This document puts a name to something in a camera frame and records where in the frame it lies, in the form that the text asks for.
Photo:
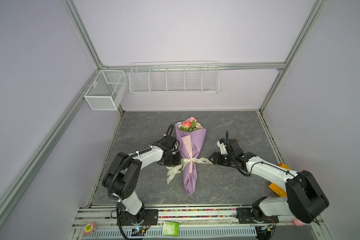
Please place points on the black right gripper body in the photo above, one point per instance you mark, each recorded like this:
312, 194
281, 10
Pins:
223, 159

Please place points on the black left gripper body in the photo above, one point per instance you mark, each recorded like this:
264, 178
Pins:
173, 159

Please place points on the cream printed ribbon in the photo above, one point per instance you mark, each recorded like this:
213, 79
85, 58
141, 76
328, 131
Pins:
173, 171

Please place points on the pink purple wrapping paper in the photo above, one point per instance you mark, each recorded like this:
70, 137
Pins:
191, 142

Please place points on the red pink fake rose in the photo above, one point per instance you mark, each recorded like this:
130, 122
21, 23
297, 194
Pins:
186, 124

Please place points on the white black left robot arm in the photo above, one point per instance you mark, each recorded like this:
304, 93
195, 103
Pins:
122, 176

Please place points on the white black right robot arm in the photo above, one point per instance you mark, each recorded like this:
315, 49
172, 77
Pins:
305, 199

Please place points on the green small packet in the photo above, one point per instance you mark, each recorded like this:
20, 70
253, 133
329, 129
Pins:
170, 229

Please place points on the white mesh box basket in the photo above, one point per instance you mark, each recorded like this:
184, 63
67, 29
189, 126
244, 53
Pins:
107, 90

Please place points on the small pink pig toy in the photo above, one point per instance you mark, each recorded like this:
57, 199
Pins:
298, 223

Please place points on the pink green round toy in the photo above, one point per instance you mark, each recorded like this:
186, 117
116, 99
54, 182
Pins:
89, 229

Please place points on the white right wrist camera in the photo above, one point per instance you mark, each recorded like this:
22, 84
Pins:
222, 146

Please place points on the white vented cable duct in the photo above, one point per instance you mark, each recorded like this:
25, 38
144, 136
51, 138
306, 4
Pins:
183, 233

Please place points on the white wire shelf basket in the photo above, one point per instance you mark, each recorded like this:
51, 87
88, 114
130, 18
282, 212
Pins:
174, 77

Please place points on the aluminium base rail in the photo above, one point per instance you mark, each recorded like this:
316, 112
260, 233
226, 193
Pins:
186, 215

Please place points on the aluminium enclosure frame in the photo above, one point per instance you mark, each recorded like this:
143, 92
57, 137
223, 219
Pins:
43, 63

